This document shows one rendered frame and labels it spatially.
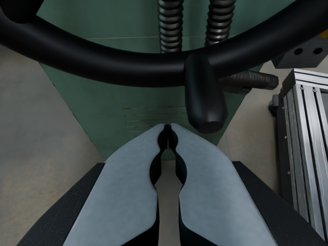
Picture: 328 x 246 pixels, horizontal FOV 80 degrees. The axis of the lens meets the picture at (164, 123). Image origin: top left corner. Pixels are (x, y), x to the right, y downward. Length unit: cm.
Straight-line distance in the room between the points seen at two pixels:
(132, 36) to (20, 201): 78
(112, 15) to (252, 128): 82
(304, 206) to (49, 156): 94
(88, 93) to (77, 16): 18
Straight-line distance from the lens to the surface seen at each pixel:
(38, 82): 127
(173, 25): 21
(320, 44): 44
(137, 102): 49
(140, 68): 16
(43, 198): 92
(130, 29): 36
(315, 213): 71
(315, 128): 84
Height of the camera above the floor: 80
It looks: 58 degrees down
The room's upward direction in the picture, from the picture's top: 2 degrees clockwise
